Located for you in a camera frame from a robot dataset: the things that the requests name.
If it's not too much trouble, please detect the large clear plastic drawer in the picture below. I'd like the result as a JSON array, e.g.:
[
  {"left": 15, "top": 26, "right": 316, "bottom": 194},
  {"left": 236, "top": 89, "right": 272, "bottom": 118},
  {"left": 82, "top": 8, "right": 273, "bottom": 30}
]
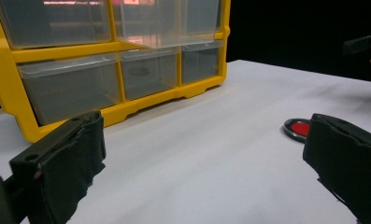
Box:
[
  {"left": 17, "top": 51, "right": 122, "bottom": 126},
  {"left": 0, "top": 0, "right": 113, "bottom": 50}
]

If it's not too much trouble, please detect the red round badge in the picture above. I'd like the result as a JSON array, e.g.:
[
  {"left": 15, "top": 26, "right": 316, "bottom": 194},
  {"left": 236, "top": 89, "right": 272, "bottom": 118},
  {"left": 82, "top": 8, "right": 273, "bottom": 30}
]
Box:
[{"left": 282, "top": 118, "right": 312, "bottom": 144}]

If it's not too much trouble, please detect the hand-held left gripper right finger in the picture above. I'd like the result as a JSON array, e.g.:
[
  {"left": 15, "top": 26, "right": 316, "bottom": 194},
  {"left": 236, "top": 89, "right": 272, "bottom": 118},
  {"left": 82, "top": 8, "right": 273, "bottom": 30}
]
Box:
[{"left": 302, "top": 113, "right": 371, "bottom": 224}]

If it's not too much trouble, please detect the yellow plastic drawer cabinet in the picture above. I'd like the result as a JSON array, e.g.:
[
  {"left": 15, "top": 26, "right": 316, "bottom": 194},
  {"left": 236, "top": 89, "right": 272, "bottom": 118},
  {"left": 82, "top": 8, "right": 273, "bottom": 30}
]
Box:
[{"left": 0, "top": 0, "right": 232, "bottom": 144}]

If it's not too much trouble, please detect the dark round object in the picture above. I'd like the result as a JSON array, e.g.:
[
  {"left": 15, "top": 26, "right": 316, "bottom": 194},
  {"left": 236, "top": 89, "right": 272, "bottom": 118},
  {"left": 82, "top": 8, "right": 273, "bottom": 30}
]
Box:
[{"left": 128, "top": 66, "right": 151, "bottom": 77}]

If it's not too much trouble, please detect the small clear plastic drawer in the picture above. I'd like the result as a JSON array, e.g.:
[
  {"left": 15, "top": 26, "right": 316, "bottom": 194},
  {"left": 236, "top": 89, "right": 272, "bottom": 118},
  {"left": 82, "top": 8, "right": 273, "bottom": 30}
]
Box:
[
  {"left": 120, "top": 47, "right": 180, "bottom": 101},
  {"left": 180, "top": 40, "right": 224, "bottom": 85}
]

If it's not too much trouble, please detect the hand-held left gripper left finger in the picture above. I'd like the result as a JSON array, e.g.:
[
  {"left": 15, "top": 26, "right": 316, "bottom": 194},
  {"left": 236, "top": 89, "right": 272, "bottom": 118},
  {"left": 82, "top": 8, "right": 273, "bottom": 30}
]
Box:
[{"left": 8, "top": 110, "right": 107, "bottom": 224}]

